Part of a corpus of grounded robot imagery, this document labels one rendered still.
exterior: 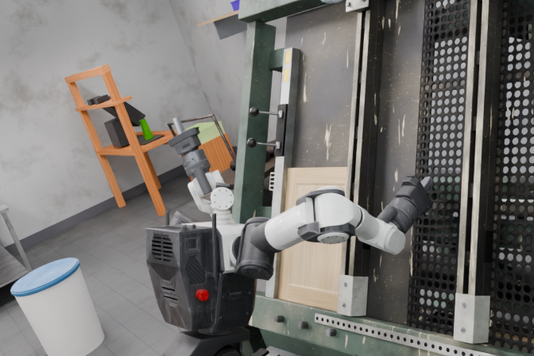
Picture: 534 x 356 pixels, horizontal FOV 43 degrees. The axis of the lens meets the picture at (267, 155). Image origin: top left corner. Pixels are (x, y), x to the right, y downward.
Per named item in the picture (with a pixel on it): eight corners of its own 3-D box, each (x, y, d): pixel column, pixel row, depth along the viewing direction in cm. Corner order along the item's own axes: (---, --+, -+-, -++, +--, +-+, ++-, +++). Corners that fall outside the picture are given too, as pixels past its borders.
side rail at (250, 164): (247, 288, 279) (225, 288, 272) (268, 29, 289) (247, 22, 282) (256, 289, 274) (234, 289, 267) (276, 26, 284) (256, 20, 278)
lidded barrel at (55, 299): (102, 321, 529) (71, 252, 515) (118, 341, 483) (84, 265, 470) (40, 353, 510) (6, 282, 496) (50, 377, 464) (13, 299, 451)
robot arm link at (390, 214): (413, 234, 191) (392, 261, 185) (381, 222, 197) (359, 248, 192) (408, 205, 184) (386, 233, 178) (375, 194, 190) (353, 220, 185)
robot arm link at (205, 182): (213, 157, 242) (226, 186, 241) (186, 169, 242) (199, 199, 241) (210, 156, 231) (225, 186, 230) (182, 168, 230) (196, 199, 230)
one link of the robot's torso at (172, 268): (194, 350, 179) (191, 215, 180) (136, 327, 206) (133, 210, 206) (281, 331, 197) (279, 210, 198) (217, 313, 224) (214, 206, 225)
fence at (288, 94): (273, 296, 255) (265, 296, 253) (292, 51, 264) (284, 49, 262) (281, 298, 251) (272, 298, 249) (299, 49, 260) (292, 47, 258)
